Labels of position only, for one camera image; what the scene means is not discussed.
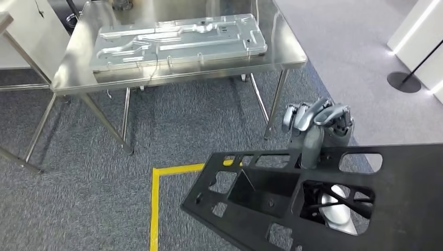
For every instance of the steel table with white panel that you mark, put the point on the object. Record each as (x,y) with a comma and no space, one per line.
(31,38)

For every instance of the stainless steel workbench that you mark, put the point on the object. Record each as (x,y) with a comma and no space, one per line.
(287,52)

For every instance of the black perforated plastic part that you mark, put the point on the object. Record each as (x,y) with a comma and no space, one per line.
(408,197)

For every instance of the black stanchion post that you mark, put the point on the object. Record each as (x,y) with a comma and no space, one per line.
(403,83)

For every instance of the grooved metal plate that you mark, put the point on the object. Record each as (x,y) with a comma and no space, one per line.
(180,45)

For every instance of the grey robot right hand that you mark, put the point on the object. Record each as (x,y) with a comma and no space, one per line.
(313,121)

